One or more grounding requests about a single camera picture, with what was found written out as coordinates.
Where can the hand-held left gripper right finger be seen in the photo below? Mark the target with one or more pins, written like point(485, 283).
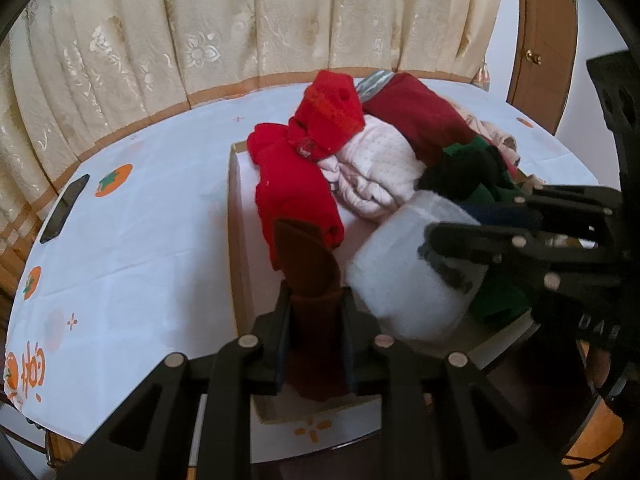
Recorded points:
point(352, 345)

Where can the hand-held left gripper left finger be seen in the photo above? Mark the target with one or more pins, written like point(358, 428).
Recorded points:
point(280, 340)

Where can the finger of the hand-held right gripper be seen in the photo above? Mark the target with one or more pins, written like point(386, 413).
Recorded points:
point(575, 197)
point(500, 247)

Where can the navy underwear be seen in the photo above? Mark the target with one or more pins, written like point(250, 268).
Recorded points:
point(500, 215)

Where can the green underwear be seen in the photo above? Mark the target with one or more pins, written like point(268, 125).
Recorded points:
point(500, 305)

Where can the rust brown underwear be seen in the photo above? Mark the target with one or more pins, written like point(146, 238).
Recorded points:
point(312, 280)

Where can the shallow cardboard box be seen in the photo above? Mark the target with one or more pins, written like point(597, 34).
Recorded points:
point(250, 270)

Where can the white underwear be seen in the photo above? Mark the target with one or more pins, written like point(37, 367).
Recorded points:
point(400, 280)

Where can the black underwear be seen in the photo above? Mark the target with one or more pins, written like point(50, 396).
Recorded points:
point(465, 175)

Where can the beige underwear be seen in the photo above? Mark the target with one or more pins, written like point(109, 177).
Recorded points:
point(487, 132)

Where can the bright red underwear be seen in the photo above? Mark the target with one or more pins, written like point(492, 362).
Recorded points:
point(290, 195)

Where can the pale pink dotted underwear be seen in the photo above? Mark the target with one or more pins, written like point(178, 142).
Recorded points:
point(375, 165)

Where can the dark red silver-band underwear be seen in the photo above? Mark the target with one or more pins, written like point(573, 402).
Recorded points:
point(420, 110)

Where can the red knit underwear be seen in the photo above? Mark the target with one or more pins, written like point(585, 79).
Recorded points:
point(330, 105)

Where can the person's right hand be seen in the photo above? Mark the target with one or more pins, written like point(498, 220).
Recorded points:
point(598, 367)

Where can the brass door knob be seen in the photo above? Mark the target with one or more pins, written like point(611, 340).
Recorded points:
point(534, 56)

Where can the persimmon print tablecloth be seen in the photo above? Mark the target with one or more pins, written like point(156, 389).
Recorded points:
point(150, 260)

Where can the curtain tassel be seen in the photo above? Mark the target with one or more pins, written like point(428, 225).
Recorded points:
point(482, 76)

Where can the brown wooden door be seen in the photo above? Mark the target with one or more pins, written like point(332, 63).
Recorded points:
point(545, 20)

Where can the black smartphone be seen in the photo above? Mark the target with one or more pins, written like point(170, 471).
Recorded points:
point(65, 207)

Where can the cream floral curtain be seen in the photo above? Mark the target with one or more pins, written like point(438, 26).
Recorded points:
point(200, 25)

